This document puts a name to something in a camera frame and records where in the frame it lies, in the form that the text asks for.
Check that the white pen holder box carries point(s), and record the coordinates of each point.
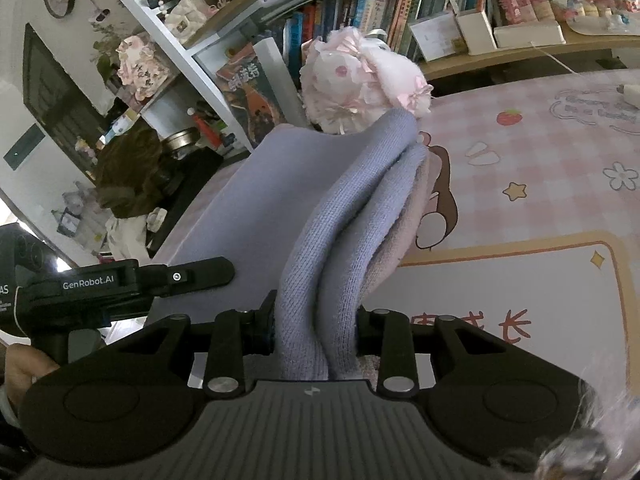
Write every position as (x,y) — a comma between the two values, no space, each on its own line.
(477,32)

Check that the long white box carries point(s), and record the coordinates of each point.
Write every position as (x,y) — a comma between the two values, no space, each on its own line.
(530,35)

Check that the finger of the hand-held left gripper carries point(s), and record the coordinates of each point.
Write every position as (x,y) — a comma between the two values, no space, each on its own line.
(190,275)

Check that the row of shelf books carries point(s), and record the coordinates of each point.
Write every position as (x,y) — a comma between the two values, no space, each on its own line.
(350,10)

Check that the round metal tin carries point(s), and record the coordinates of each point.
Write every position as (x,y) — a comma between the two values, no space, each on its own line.
(181,141)

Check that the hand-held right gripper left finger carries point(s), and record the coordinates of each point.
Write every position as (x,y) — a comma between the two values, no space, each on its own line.
(225,345)

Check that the white bookshelf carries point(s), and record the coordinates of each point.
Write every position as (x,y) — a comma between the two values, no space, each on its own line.
(175,52)

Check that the brown fluffy plush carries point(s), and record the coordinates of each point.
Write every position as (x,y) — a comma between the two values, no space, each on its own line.
(130,175)

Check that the pale fluffy fur trim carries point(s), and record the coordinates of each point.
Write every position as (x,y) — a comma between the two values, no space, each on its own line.
(610,430)

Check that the white card stand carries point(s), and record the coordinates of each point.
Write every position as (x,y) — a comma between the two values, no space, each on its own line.
(435,35)

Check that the lavender knit garment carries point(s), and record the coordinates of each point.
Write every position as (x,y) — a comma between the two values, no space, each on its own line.
(310,260)

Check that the illustrated cover book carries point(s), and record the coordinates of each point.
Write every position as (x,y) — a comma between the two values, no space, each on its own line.
(250,100)

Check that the pink floral box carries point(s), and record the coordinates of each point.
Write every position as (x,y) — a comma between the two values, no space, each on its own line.
(142,67)

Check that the black framed board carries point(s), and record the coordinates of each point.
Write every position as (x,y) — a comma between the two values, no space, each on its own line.
(60,100)

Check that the printed pink desk mat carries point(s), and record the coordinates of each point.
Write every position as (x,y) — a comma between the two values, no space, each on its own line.
(525,160)

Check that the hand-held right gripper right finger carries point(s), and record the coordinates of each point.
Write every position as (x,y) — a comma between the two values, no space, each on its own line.
(397,345)

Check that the pink plush toy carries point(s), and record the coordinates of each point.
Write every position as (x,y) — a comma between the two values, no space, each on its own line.
(360,80)

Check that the person's left hand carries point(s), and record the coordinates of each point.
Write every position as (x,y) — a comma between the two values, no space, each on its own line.
(27,370)

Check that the small white charger plug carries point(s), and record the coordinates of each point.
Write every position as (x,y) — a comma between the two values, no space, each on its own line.
(630,94)

